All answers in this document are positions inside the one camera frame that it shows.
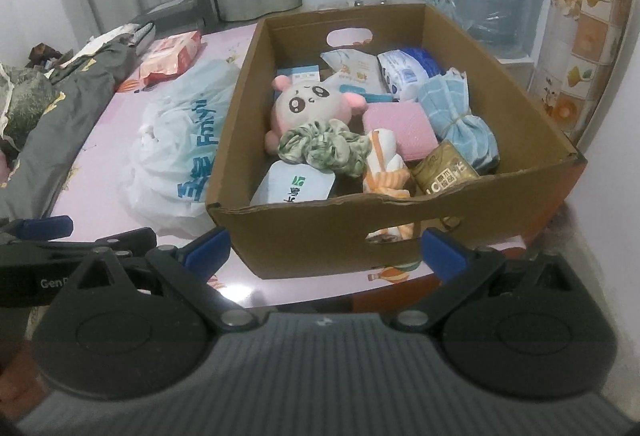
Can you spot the blue white wipes pack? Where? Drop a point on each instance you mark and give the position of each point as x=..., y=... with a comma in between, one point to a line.
x=405, y=71

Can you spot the orange striped cloth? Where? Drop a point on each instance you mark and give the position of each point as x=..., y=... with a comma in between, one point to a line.
x=385, y=166

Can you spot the gold snack packet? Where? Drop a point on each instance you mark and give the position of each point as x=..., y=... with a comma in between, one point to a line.
x=442, y=171

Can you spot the pink tissue pack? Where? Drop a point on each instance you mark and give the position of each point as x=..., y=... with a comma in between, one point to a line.
x=170, y=56

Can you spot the pink plush toy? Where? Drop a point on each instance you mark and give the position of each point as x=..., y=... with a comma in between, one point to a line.
x=310, y=103

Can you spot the green patterned scrunchie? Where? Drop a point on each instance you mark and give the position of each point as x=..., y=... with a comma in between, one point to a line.
x=320, y=146

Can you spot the floral patterned board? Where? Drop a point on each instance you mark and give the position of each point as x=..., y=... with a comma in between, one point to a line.
x=580, y=41

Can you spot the crumpled grey-green bag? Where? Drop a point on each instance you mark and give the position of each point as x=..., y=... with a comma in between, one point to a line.
x=25, y=101

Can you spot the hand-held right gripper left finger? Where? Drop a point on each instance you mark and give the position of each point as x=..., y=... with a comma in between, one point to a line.
x=207, y=246

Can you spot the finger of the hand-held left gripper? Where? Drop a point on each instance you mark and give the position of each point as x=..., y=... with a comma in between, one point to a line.
x=135, y=241
x=45, y=227

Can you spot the light blue small box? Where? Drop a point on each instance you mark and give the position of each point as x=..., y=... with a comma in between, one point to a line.
x=300, y=72

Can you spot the grey garment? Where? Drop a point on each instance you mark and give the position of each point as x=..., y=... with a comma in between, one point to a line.
x=60, y=141

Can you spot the white green-logo packet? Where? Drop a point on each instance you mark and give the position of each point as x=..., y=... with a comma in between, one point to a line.
x=290, y=183

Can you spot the blue face mask bundle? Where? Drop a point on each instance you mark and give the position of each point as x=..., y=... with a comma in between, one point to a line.
x=450, y=116

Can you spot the brown cardboard box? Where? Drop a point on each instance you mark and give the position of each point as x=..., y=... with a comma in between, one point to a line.
x=310, y=236

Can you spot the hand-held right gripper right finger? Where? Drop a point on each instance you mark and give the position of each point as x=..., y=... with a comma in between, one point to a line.
x=442, y=248

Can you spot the white garment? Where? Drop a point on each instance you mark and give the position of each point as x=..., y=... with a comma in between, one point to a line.
x=125, y=36

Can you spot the pink bed sheet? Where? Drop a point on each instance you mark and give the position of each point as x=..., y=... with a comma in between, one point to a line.
x=100, y=196

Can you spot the grey storage bin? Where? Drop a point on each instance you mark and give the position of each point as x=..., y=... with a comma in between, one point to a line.
x=185, y=11

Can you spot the white plastic bag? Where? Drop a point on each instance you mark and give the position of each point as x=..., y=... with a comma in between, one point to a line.
x=170, y=156

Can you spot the light teal packet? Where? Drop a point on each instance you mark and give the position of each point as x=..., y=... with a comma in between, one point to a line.
x=372, y=95

